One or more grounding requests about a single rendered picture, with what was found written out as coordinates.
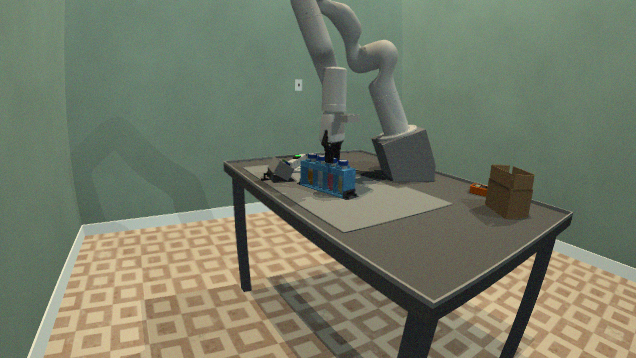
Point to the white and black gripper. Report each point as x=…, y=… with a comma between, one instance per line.
x=332, y=130

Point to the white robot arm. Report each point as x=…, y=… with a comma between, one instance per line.
x=380, y=55

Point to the small brown cardboard box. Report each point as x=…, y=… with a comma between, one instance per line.
x=509, y=201

